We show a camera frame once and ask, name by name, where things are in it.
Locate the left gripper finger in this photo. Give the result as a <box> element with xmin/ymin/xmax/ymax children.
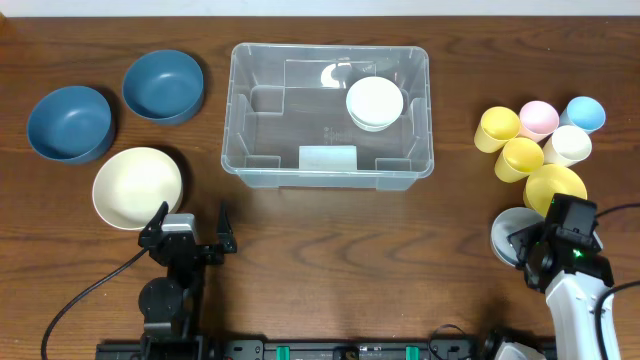
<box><xmin>138</xmin><ymin>201</ymin><xmax>169</xmax><ymax>248</ymax></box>
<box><xmin>216</xmin><ymin>203</ymin><xmax>237</xmax><ymax>253</ymax></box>

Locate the light grey small bowl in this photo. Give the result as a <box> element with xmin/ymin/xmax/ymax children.
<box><xmin>490</xmin><ymin>207</ymin><xmax>544</xmax><ymax>267</ymax></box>

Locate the yellow small bowl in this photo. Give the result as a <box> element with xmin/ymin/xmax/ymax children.
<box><xmin>523</xmin><ymin>164</ymin><xmax>588</xmax><ymax>217</ymax></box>

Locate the yellow cup front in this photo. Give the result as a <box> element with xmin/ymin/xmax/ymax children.
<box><xmin>494</xmin><ymin>137</ymin><xmax>544</xmax><ymax>183</ymax></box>

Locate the yellow cup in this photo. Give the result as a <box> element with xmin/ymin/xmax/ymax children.
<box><xmin>474</xmin><ymin>106</ymin><xmax>521</xmax><ymax>153</ymax></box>
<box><xmin>494</xmin><ymin>137</ymin><xmax>544</xmax><ymax>183</ymax></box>

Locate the cream white cup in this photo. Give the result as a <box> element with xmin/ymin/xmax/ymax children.
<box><xmin>543</xmin><ymin>125</ymin><xmax>592</xmax><ymax>167</ymax></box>

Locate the pink cup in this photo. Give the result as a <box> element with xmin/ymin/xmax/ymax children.
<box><xmin>519</xmin><ymin>100</ymin><xmax>560</xmax><ymax>142</ymax></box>

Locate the light blue cup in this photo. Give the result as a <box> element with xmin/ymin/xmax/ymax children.
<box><xmin>559</xmin><ymin>96</ymin><xmax>606</xmax><ymax>134</ymax></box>

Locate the white small bowl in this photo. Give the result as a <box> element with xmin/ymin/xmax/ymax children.
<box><xmin>345</xmin><ymin>76</ymin><xmax>404</xmax><ymax>132</ymax></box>

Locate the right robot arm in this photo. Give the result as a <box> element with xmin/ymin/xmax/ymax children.
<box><xmin>490</xmin><ymin>216</ymin><xmax>621</xmax><ymax>359</ymax></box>

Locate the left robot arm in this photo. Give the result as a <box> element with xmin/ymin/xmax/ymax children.
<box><xmin>138</xmin><ymin>203</ymin><xmax>237</xmax><ymax>360</ymax></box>

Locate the clear plastic storage container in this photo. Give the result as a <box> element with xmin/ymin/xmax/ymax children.
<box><xmin>221</xmin><ymin>43</ymin><xmax>435</xmax><ymax>191</ymax></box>

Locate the cream bowl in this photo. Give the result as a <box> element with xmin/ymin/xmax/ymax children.
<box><xmin>92</xmin><ymin>147</ymin><xmax>183</xmax><ymax>230</ymax></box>

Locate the dark blue bowl left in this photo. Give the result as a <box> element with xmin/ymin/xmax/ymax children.
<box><xmin>26</xmin><ymin>86</ymin><xmax>116</xmax><ymax>165</ymax></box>

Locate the dark blue bowl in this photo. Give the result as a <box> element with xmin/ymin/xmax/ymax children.
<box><xmin>26</xmin><ymin>86</ymin><xmax>116</xmax><ymax>165</ymax></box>
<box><xmin>122</xmin><ymin>50</ymin><xmax>205</xmax><ymax>126</ymax></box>

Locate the dark blue bowl right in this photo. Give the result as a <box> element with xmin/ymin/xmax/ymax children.
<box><xmin>122</xmin><ymin>50</ymin><xmax>205</xmax><ymax>126</ymax></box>

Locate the left black cable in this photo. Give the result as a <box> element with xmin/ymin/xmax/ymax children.
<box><xmin>40</xmin><ymin>248</ymin><xmax>150</xmax><ymax>360</ymax></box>

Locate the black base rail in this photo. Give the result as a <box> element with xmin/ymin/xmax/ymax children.
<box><xmin>95</xmin><ymin>336</ymin><xmax>557</xmax><ymax>360</ymax></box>

